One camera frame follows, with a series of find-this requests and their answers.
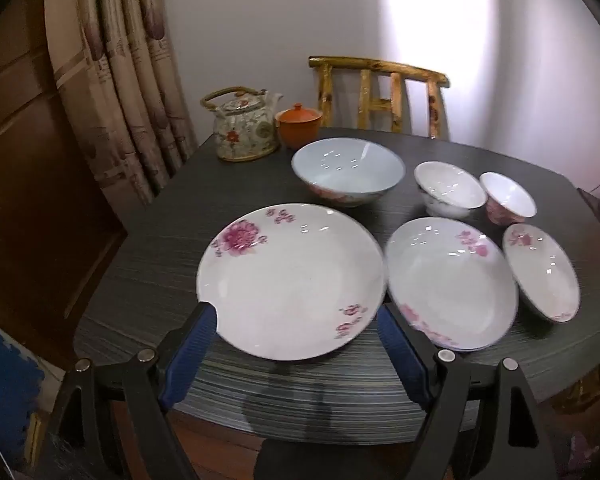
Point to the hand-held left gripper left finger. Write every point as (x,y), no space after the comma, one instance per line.
(190,355)

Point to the orange lidded cup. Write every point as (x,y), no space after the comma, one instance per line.
(297,130)

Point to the medium white bowl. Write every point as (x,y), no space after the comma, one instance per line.
(447,185)

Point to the blue foam mat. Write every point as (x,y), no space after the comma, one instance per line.
(5,375)

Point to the beige patterned curtain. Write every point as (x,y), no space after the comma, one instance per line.
(125,85)

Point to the wooden chair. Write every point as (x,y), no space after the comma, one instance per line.
(380,66)

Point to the floral ceramic teapot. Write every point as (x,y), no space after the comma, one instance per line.
(242,132)

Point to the small floral white plate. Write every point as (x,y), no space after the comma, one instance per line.
(540,270)

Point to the small white pink bowl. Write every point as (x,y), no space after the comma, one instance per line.
(507,192)

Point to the large white floral bowl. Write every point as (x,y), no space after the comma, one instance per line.
(347,165)

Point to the large floral white plate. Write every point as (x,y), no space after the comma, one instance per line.
(290,285)

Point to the brown wooden door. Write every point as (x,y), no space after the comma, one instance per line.
(30,185)

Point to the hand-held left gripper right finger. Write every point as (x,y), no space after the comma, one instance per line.
(400,355)

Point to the medium floral white plate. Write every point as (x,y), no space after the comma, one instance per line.
(445,280)

